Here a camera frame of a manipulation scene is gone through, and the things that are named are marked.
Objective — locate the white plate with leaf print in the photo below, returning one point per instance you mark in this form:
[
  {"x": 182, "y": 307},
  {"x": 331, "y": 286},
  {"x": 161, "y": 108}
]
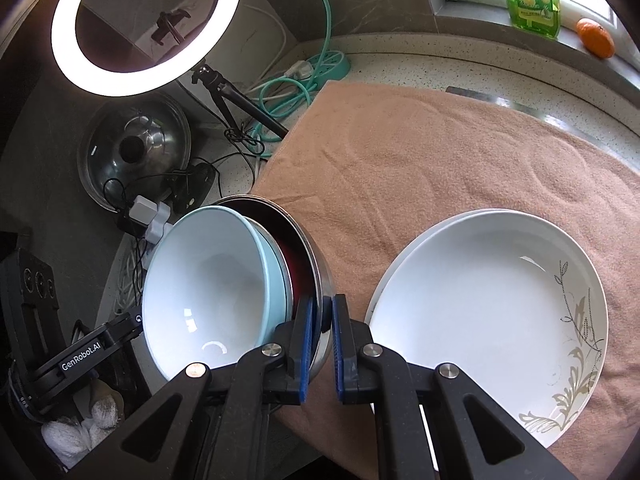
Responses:
[{"x": 475, "y": 310}]

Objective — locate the red and steel bowl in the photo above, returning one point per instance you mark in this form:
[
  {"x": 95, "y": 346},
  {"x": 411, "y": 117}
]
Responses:
[{"x": 300, "y": 280}]

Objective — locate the green dish soap bottle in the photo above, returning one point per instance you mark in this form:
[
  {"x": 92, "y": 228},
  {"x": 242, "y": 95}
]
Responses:
[{"x": 532, "y": 5}]

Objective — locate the black round stand base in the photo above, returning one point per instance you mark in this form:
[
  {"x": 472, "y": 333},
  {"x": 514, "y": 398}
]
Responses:
[{"x": 197, "y": 182}]

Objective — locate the black tripod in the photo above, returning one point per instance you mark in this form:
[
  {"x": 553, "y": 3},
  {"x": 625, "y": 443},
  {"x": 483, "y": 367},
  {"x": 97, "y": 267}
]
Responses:
[{"x": 235, "y": 105}]

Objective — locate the teal round power strip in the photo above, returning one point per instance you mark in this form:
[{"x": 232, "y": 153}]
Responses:
[{"x": 340, "y": 65}]

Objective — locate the person's left hand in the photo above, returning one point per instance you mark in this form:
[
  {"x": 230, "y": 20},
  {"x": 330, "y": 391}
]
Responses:
[{"x": 75, "y": 435}]

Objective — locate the peach towel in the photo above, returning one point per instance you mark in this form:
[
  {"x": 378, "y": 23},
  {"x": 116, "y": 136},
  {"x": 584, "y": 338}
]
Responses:
[{"x": 400, "y": 160}]

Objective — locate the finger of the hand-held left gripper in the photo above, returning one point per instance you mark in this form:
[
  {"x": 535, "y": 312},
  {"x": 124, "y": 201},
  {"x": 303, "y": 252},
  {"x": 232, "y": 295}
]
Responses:
[{"x": 125, "y": 330}]

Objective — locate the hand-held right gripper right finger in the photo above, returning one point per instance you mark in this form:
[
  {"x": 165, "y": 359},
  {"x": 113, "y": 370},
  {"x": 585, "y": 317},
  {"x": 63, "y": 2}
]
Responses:
[{"x": 340, "y": 350}]

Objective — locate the light blue bowl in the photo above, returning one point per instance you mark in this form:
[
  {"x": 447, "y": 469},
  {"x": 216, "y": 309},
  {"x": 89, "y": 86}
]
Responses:
[
  {"x": 282, "y": 280},
  {"x": 210, "y": 285}
]

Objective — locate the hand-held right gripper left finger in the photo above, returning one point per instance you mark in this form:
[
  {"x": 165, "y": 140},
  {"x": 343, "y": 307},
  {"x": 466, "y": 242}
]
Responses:
[{"x": 305, "y": 350}]

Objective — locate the white plug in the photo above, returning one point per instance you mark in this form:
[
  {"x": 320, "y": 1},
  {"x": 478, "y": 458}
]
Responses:
[{"x": 299, "y": 70}]

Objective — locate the white power adapter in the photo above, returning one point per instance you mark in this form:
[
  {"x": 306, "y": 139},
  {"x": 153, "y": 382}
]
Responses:
[{"x": 145, "y": 210}]

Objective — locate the orange tangerine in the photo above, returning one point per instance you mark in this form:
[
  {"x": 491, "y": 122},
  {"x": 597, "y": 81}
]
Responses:
[{"x": 595, "y": 37}]

